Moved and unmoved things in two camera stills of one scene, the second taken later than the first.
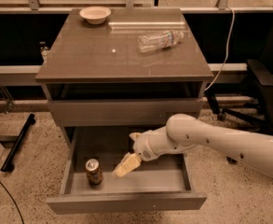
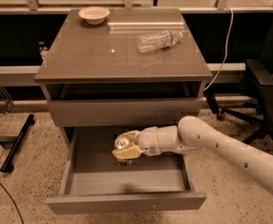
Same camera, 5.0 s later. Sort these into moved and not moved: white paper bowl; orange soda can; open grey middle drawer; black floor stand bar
Moved: orange soda can
Not moved: white paper bowl; open grey middle drawer; black floor stand bar
